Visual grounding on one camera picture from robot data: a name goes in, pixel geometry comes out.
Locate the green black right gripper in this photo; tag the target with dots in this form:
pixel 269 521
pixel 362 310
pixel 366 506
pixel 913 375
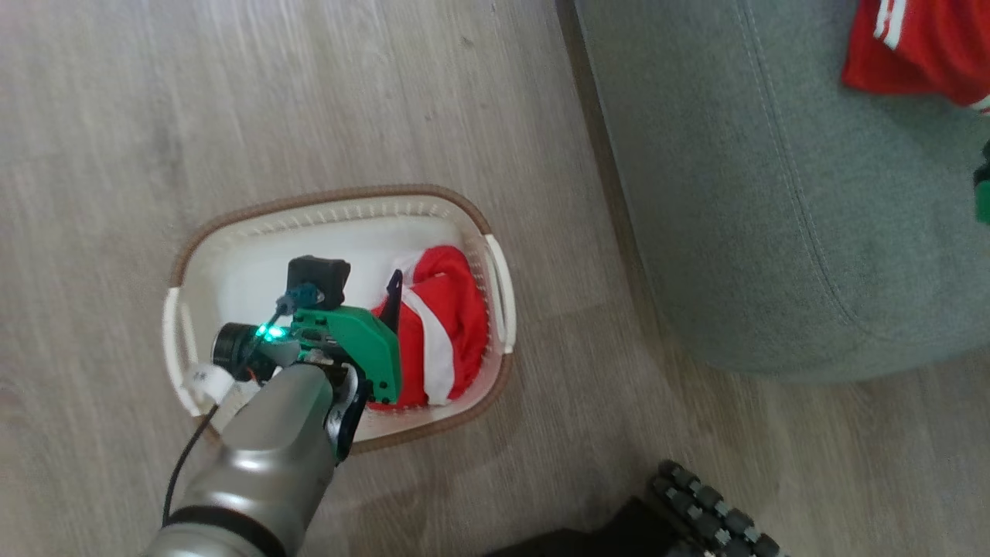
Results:
pixel 983 201

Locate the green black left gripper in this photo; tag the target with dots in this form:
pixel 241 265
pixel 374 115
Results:
pixel 363 340

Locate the black omni wheel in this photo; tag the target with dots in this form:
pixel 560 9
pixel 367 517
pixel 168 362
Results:
pixel 708 510

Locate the grey fabric sofa seat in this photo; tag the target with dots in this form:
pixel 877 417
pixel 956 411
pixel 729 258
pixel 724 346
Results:
pixel 735 193

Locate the white laundry basket brown rim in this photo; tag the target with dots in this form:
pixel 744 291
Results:
pixel 255 263

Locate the red garment thin white stripes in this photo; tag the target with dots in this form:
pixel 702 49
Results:
pixel 928 46

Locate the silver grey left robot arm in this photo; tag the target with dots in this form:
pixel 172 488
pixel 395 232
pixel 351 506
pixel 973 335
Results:
pixel 263 456

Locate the red garment wide white stripe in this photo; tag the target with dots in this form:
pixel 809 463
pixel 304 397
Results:
pixel 452 309

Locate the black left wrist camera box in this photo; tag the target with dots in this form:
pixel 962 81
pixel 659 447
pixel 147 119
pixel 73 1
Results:
pixel 317 277

